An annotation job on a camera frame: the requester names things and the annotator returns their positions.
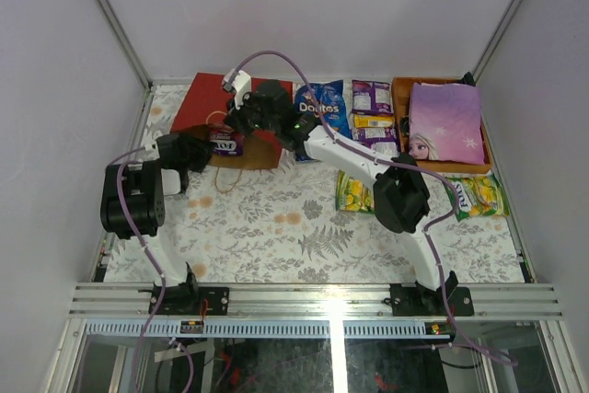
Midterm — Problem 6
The grey slotted cable duct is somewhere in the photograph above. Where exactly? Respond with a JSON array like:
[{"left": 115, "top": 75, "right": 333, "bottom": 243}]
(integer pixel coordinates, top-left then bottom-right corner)
[{"left": 87, "top": 319, "right": 450, "bottom": 340}]

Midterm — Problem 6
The aluminium front rail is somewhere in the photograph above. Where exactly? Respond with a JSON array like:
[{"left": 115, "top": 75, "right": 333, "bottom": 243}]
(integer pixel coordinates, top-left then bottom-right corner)
[{"left": 69, "top": 283, "right": 564, "bottom": 322}]

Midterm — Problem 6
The red brown paper bag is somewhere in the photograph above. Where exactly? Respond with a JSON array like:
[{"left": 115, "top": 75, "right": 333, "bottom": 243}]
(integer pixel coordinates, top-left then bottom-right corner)
[{"left": 170, "top": 73, "right": 283, "bottom": 171}]

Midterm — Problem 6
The purple Fox's packet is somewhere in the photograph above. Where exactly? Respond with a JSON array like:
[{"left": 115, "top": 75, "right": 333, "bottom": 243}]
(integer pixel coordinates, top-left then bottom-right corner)
[
  {"left": 207, "top": 125, "right": 244, "bottom": 156},
  {"left": 352, "top": 127, "right": 400, "bottom": 157}
]

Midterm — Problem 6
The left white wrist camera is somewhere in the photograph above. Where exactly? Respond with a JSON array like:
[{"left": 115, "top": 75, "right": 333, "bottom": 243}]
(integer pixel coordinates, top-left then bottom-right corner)
[{"left": 142, "top": 140, "right": 159, "bottom": 156}]

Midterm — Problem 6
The green yellow candy packet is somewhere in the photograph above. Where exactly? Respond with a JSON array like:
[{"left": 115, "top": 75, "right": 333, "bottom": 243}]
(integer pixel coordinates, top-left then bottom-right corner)
[{"left": 446, "top": 174, "right": 510, "bottom": 221}]

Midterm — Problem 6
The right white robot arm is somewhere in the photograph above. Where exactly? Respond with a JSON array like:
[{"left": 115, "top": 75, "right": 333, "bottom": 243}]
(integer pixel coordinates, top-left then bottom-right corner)
[{"left": 222, "top": 73, "right": 457, "bottom": 316}]

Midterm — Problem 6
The blue chips bag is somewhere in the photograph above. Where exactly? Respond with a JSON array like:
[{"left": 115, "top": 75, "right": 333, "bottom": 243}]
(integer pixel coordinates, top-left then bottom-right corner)
[{"left": 294, "top": 79, "right": 352, "bottom": 138}]

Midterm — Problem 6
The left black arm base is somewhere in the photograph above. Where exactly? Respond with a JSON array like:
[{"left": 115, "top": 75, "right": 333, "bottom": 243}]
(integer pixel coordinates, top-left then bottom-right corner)
[{"left": 149, "top": 273, "right": 230, "bottom": 318}]

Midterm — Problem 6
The purple Frozen cloth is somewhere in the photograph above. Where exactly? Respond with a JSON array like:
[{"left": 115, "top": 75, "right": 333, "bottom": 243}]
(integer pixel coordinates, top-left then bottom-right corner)
[{"left": 409, "top": 83, "right": 485, "bottom": 165}]

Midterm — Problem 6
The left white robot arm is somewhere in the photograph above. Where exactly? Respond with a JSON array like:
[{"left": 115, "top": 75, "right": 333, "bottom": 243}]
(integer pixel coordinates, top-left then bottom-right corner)
[{"left": 100, "top": 133, "right": 214, "bottom": 317}]

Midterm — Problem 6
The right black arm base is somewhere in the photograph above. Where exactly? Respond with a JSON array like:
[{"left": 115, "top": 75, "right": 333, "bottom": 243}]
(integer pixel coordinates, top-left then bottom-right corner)
[{"left": 382, "top": 271, "right": 475, "bottom": 317}]

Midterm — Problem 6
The yellow candy bar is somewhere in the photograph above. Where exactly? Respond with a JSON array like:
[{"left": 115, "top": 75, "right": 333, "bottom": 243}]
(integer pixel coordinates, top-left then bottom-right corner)
[{"left": 353, "top": 114, "right": 395, "bottom": 129}]

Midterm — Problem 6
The purple snack packet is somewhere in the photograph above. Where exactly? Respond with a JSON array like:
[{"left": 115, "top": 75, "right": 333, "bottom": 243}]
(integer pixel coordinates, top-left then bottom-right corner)
[{"left": 352, "top": 80, "right": 393, "bottom": 116}]

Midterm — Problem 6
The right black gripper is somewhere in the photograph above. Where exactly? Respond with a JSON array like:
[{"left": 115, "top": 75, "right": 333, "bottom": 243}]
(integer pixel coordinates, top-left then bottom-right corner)
[{"left": 224, "top": 89, "right": 280, "bottom": 139}]

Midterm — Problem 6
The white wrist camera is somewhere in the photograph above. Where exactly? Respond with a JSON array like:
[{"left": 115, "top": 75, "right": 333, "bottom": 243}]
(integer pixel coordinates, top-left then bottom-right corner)
[
  {"left": 222, "top": 70, "right": 252, "bottom": 110},
  {"left": 142, "top": 140, "right": 159, "bottom": 156}
]

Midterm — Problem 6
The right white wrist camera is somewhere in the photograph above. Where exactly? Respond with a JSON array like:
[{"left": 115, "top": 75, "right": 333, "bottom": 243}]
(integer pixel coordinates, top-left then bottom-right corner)
[{"left": 222, "top": 70, "right": 252, "bottom": 110}]

